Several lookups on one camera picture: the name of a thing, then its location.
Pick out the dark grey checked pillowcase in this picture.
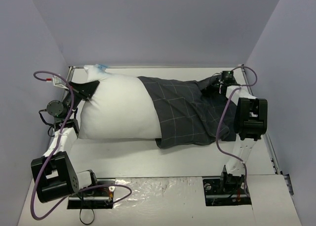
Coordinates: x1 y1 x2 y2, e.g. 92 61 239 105
139 75 227 149

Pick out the blue white care label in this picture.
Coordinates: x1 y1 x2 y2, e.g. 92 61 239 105
95 64 108 71

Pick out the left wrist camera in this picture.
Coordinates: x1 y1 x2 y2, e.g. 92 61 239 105
52 75 68 90

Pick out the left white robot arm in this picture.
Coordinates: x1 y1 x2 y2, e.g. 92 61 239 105
31 81 100 203

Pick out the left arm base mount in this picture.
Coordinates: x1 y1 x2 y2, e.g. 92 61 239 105
67 188 114 210

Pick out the white pillow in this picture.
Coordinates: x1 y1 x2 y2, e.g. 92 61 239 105
79 65 161 140

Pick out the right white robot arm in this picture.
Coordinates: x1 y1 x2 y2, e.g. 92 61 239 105
203 70 268 193

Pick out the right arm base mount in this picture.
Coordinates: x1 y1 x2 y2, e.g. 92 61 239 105
202 177 252 207

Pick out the black cable loop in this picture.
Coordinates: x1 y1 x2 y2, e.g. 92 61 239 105
78 206 95 224

